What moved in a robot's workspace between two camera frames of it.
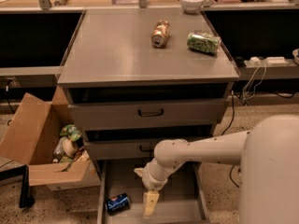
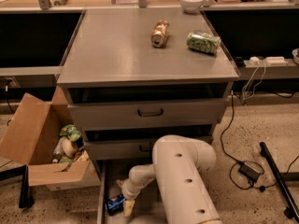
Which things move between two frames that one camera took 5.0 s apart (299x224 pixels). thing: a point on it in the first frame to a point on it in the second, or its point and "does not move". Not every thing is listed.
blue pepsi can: (118, 203) does not move
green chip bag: (72, 131) does not move
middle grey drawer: (118, 150) does not move
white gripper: (151, 183) to (128, 192)
